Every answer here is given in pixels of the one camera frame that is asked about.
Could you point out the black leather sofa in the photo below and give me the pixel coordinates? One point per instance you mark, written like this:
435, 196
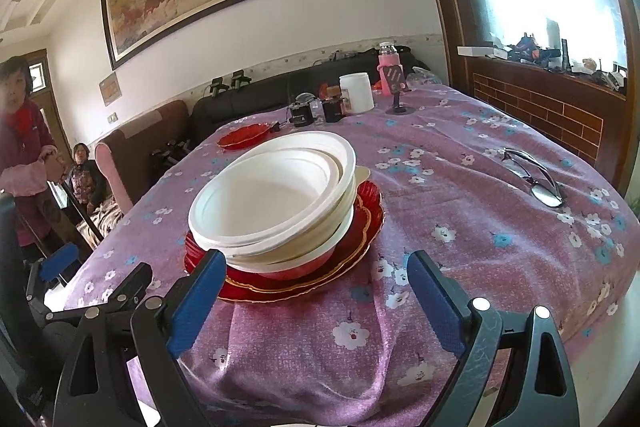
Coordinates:
260, 99

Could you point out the small white foam bowl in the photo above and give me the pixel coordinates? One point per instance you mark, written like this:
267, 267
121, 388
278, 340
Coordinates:
345, 177

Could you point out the small red scalloped plate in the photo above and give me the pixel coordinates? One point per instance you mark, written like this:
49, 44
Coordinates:
242, 137

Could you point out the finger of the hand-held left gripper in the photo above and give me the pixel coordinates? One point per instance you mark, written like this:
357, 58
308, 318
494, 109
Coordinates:
132, 279
60, 262

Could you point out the cream ribbed plastic bowl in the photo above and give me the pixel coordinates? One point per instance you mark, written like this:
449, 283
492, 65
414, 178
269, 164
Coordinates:
300, 264

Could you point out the purple floral tablecloth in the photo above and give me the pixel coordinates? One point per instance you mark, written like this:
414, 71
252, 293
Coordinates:
450, 217

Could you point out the brown pink armchair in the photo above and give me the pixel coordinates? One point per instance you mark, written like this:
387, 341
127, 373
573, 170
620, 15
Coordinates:
135, 157

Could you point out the pink water bottle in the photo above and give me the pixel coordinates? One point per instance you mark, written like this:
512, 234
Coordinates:
387, 57

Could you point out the white plastic jar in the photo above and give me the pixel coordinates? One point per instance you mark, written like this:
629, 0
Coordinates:
357, 94

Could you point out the wide white plastic bowl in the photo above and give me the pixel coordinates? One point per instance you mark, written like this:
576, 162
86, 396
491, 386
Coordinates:
260, 202

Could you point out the windowsill clutter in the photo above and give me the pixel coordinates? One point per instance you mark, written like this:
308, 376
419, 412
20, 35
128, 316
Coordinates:
530, 47

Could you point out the black motor with brown cap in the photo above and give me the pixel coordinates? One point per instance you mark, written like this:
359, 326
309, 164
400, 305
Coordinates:
332, 112

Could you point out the flat white box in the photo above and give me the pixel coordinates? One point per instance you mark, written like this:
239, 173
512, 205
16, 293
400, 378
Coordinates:
480, 51

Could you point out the wooden brick pattern sill cabinet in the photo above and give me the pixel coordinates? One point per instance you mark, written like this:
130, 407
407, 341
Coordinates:
540, 117

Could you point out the large red scalloped glass plate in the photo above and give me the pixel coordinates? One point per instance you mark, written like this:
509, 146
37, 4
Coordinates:
240, 295

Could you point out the eyeglasses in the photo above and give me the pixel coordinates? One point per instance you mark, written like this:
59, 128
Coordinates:
547, 197

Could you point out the red gold-rimmed scalloped plate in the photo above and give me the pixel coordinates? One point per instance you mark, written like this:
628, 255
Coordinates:
350, 247

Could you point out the clear plastic bag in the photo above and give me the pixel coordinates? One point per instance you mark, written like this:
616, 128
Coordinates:
425, 77

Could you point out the black gripper tools pile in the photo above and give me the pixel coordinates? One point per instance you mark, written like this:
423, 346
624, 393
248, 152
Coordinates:
172, 152

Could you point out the grey phone stand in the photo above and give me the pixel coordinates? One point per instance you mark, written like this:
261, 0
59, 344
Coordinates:
395, 79

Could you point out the wooden door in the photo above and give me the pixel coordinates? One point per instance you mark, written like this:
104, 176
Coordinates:
37, 74

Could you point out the small wall plaque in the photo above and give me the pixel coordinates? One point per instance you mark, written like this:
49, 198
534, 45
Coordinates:
111, 89

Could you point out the black motor with white label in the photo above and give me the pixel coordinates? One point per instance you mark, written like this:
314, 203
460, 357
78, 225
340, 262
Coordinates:
301, 117

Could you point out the wall socket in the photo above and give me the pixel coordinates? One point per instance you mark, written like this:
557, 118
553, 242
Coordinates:
113, 118

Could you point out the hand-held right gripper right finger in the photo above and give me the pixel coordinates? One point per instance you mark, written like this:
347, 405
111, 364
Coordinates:
435, 302

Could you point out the brown white patterned blanket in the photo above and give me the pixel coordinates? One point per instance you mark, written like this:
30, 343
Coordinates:
107, 217

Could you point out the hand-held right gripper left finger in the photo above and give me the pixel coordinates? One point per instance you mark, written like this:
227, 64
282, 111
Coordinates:
200, 302

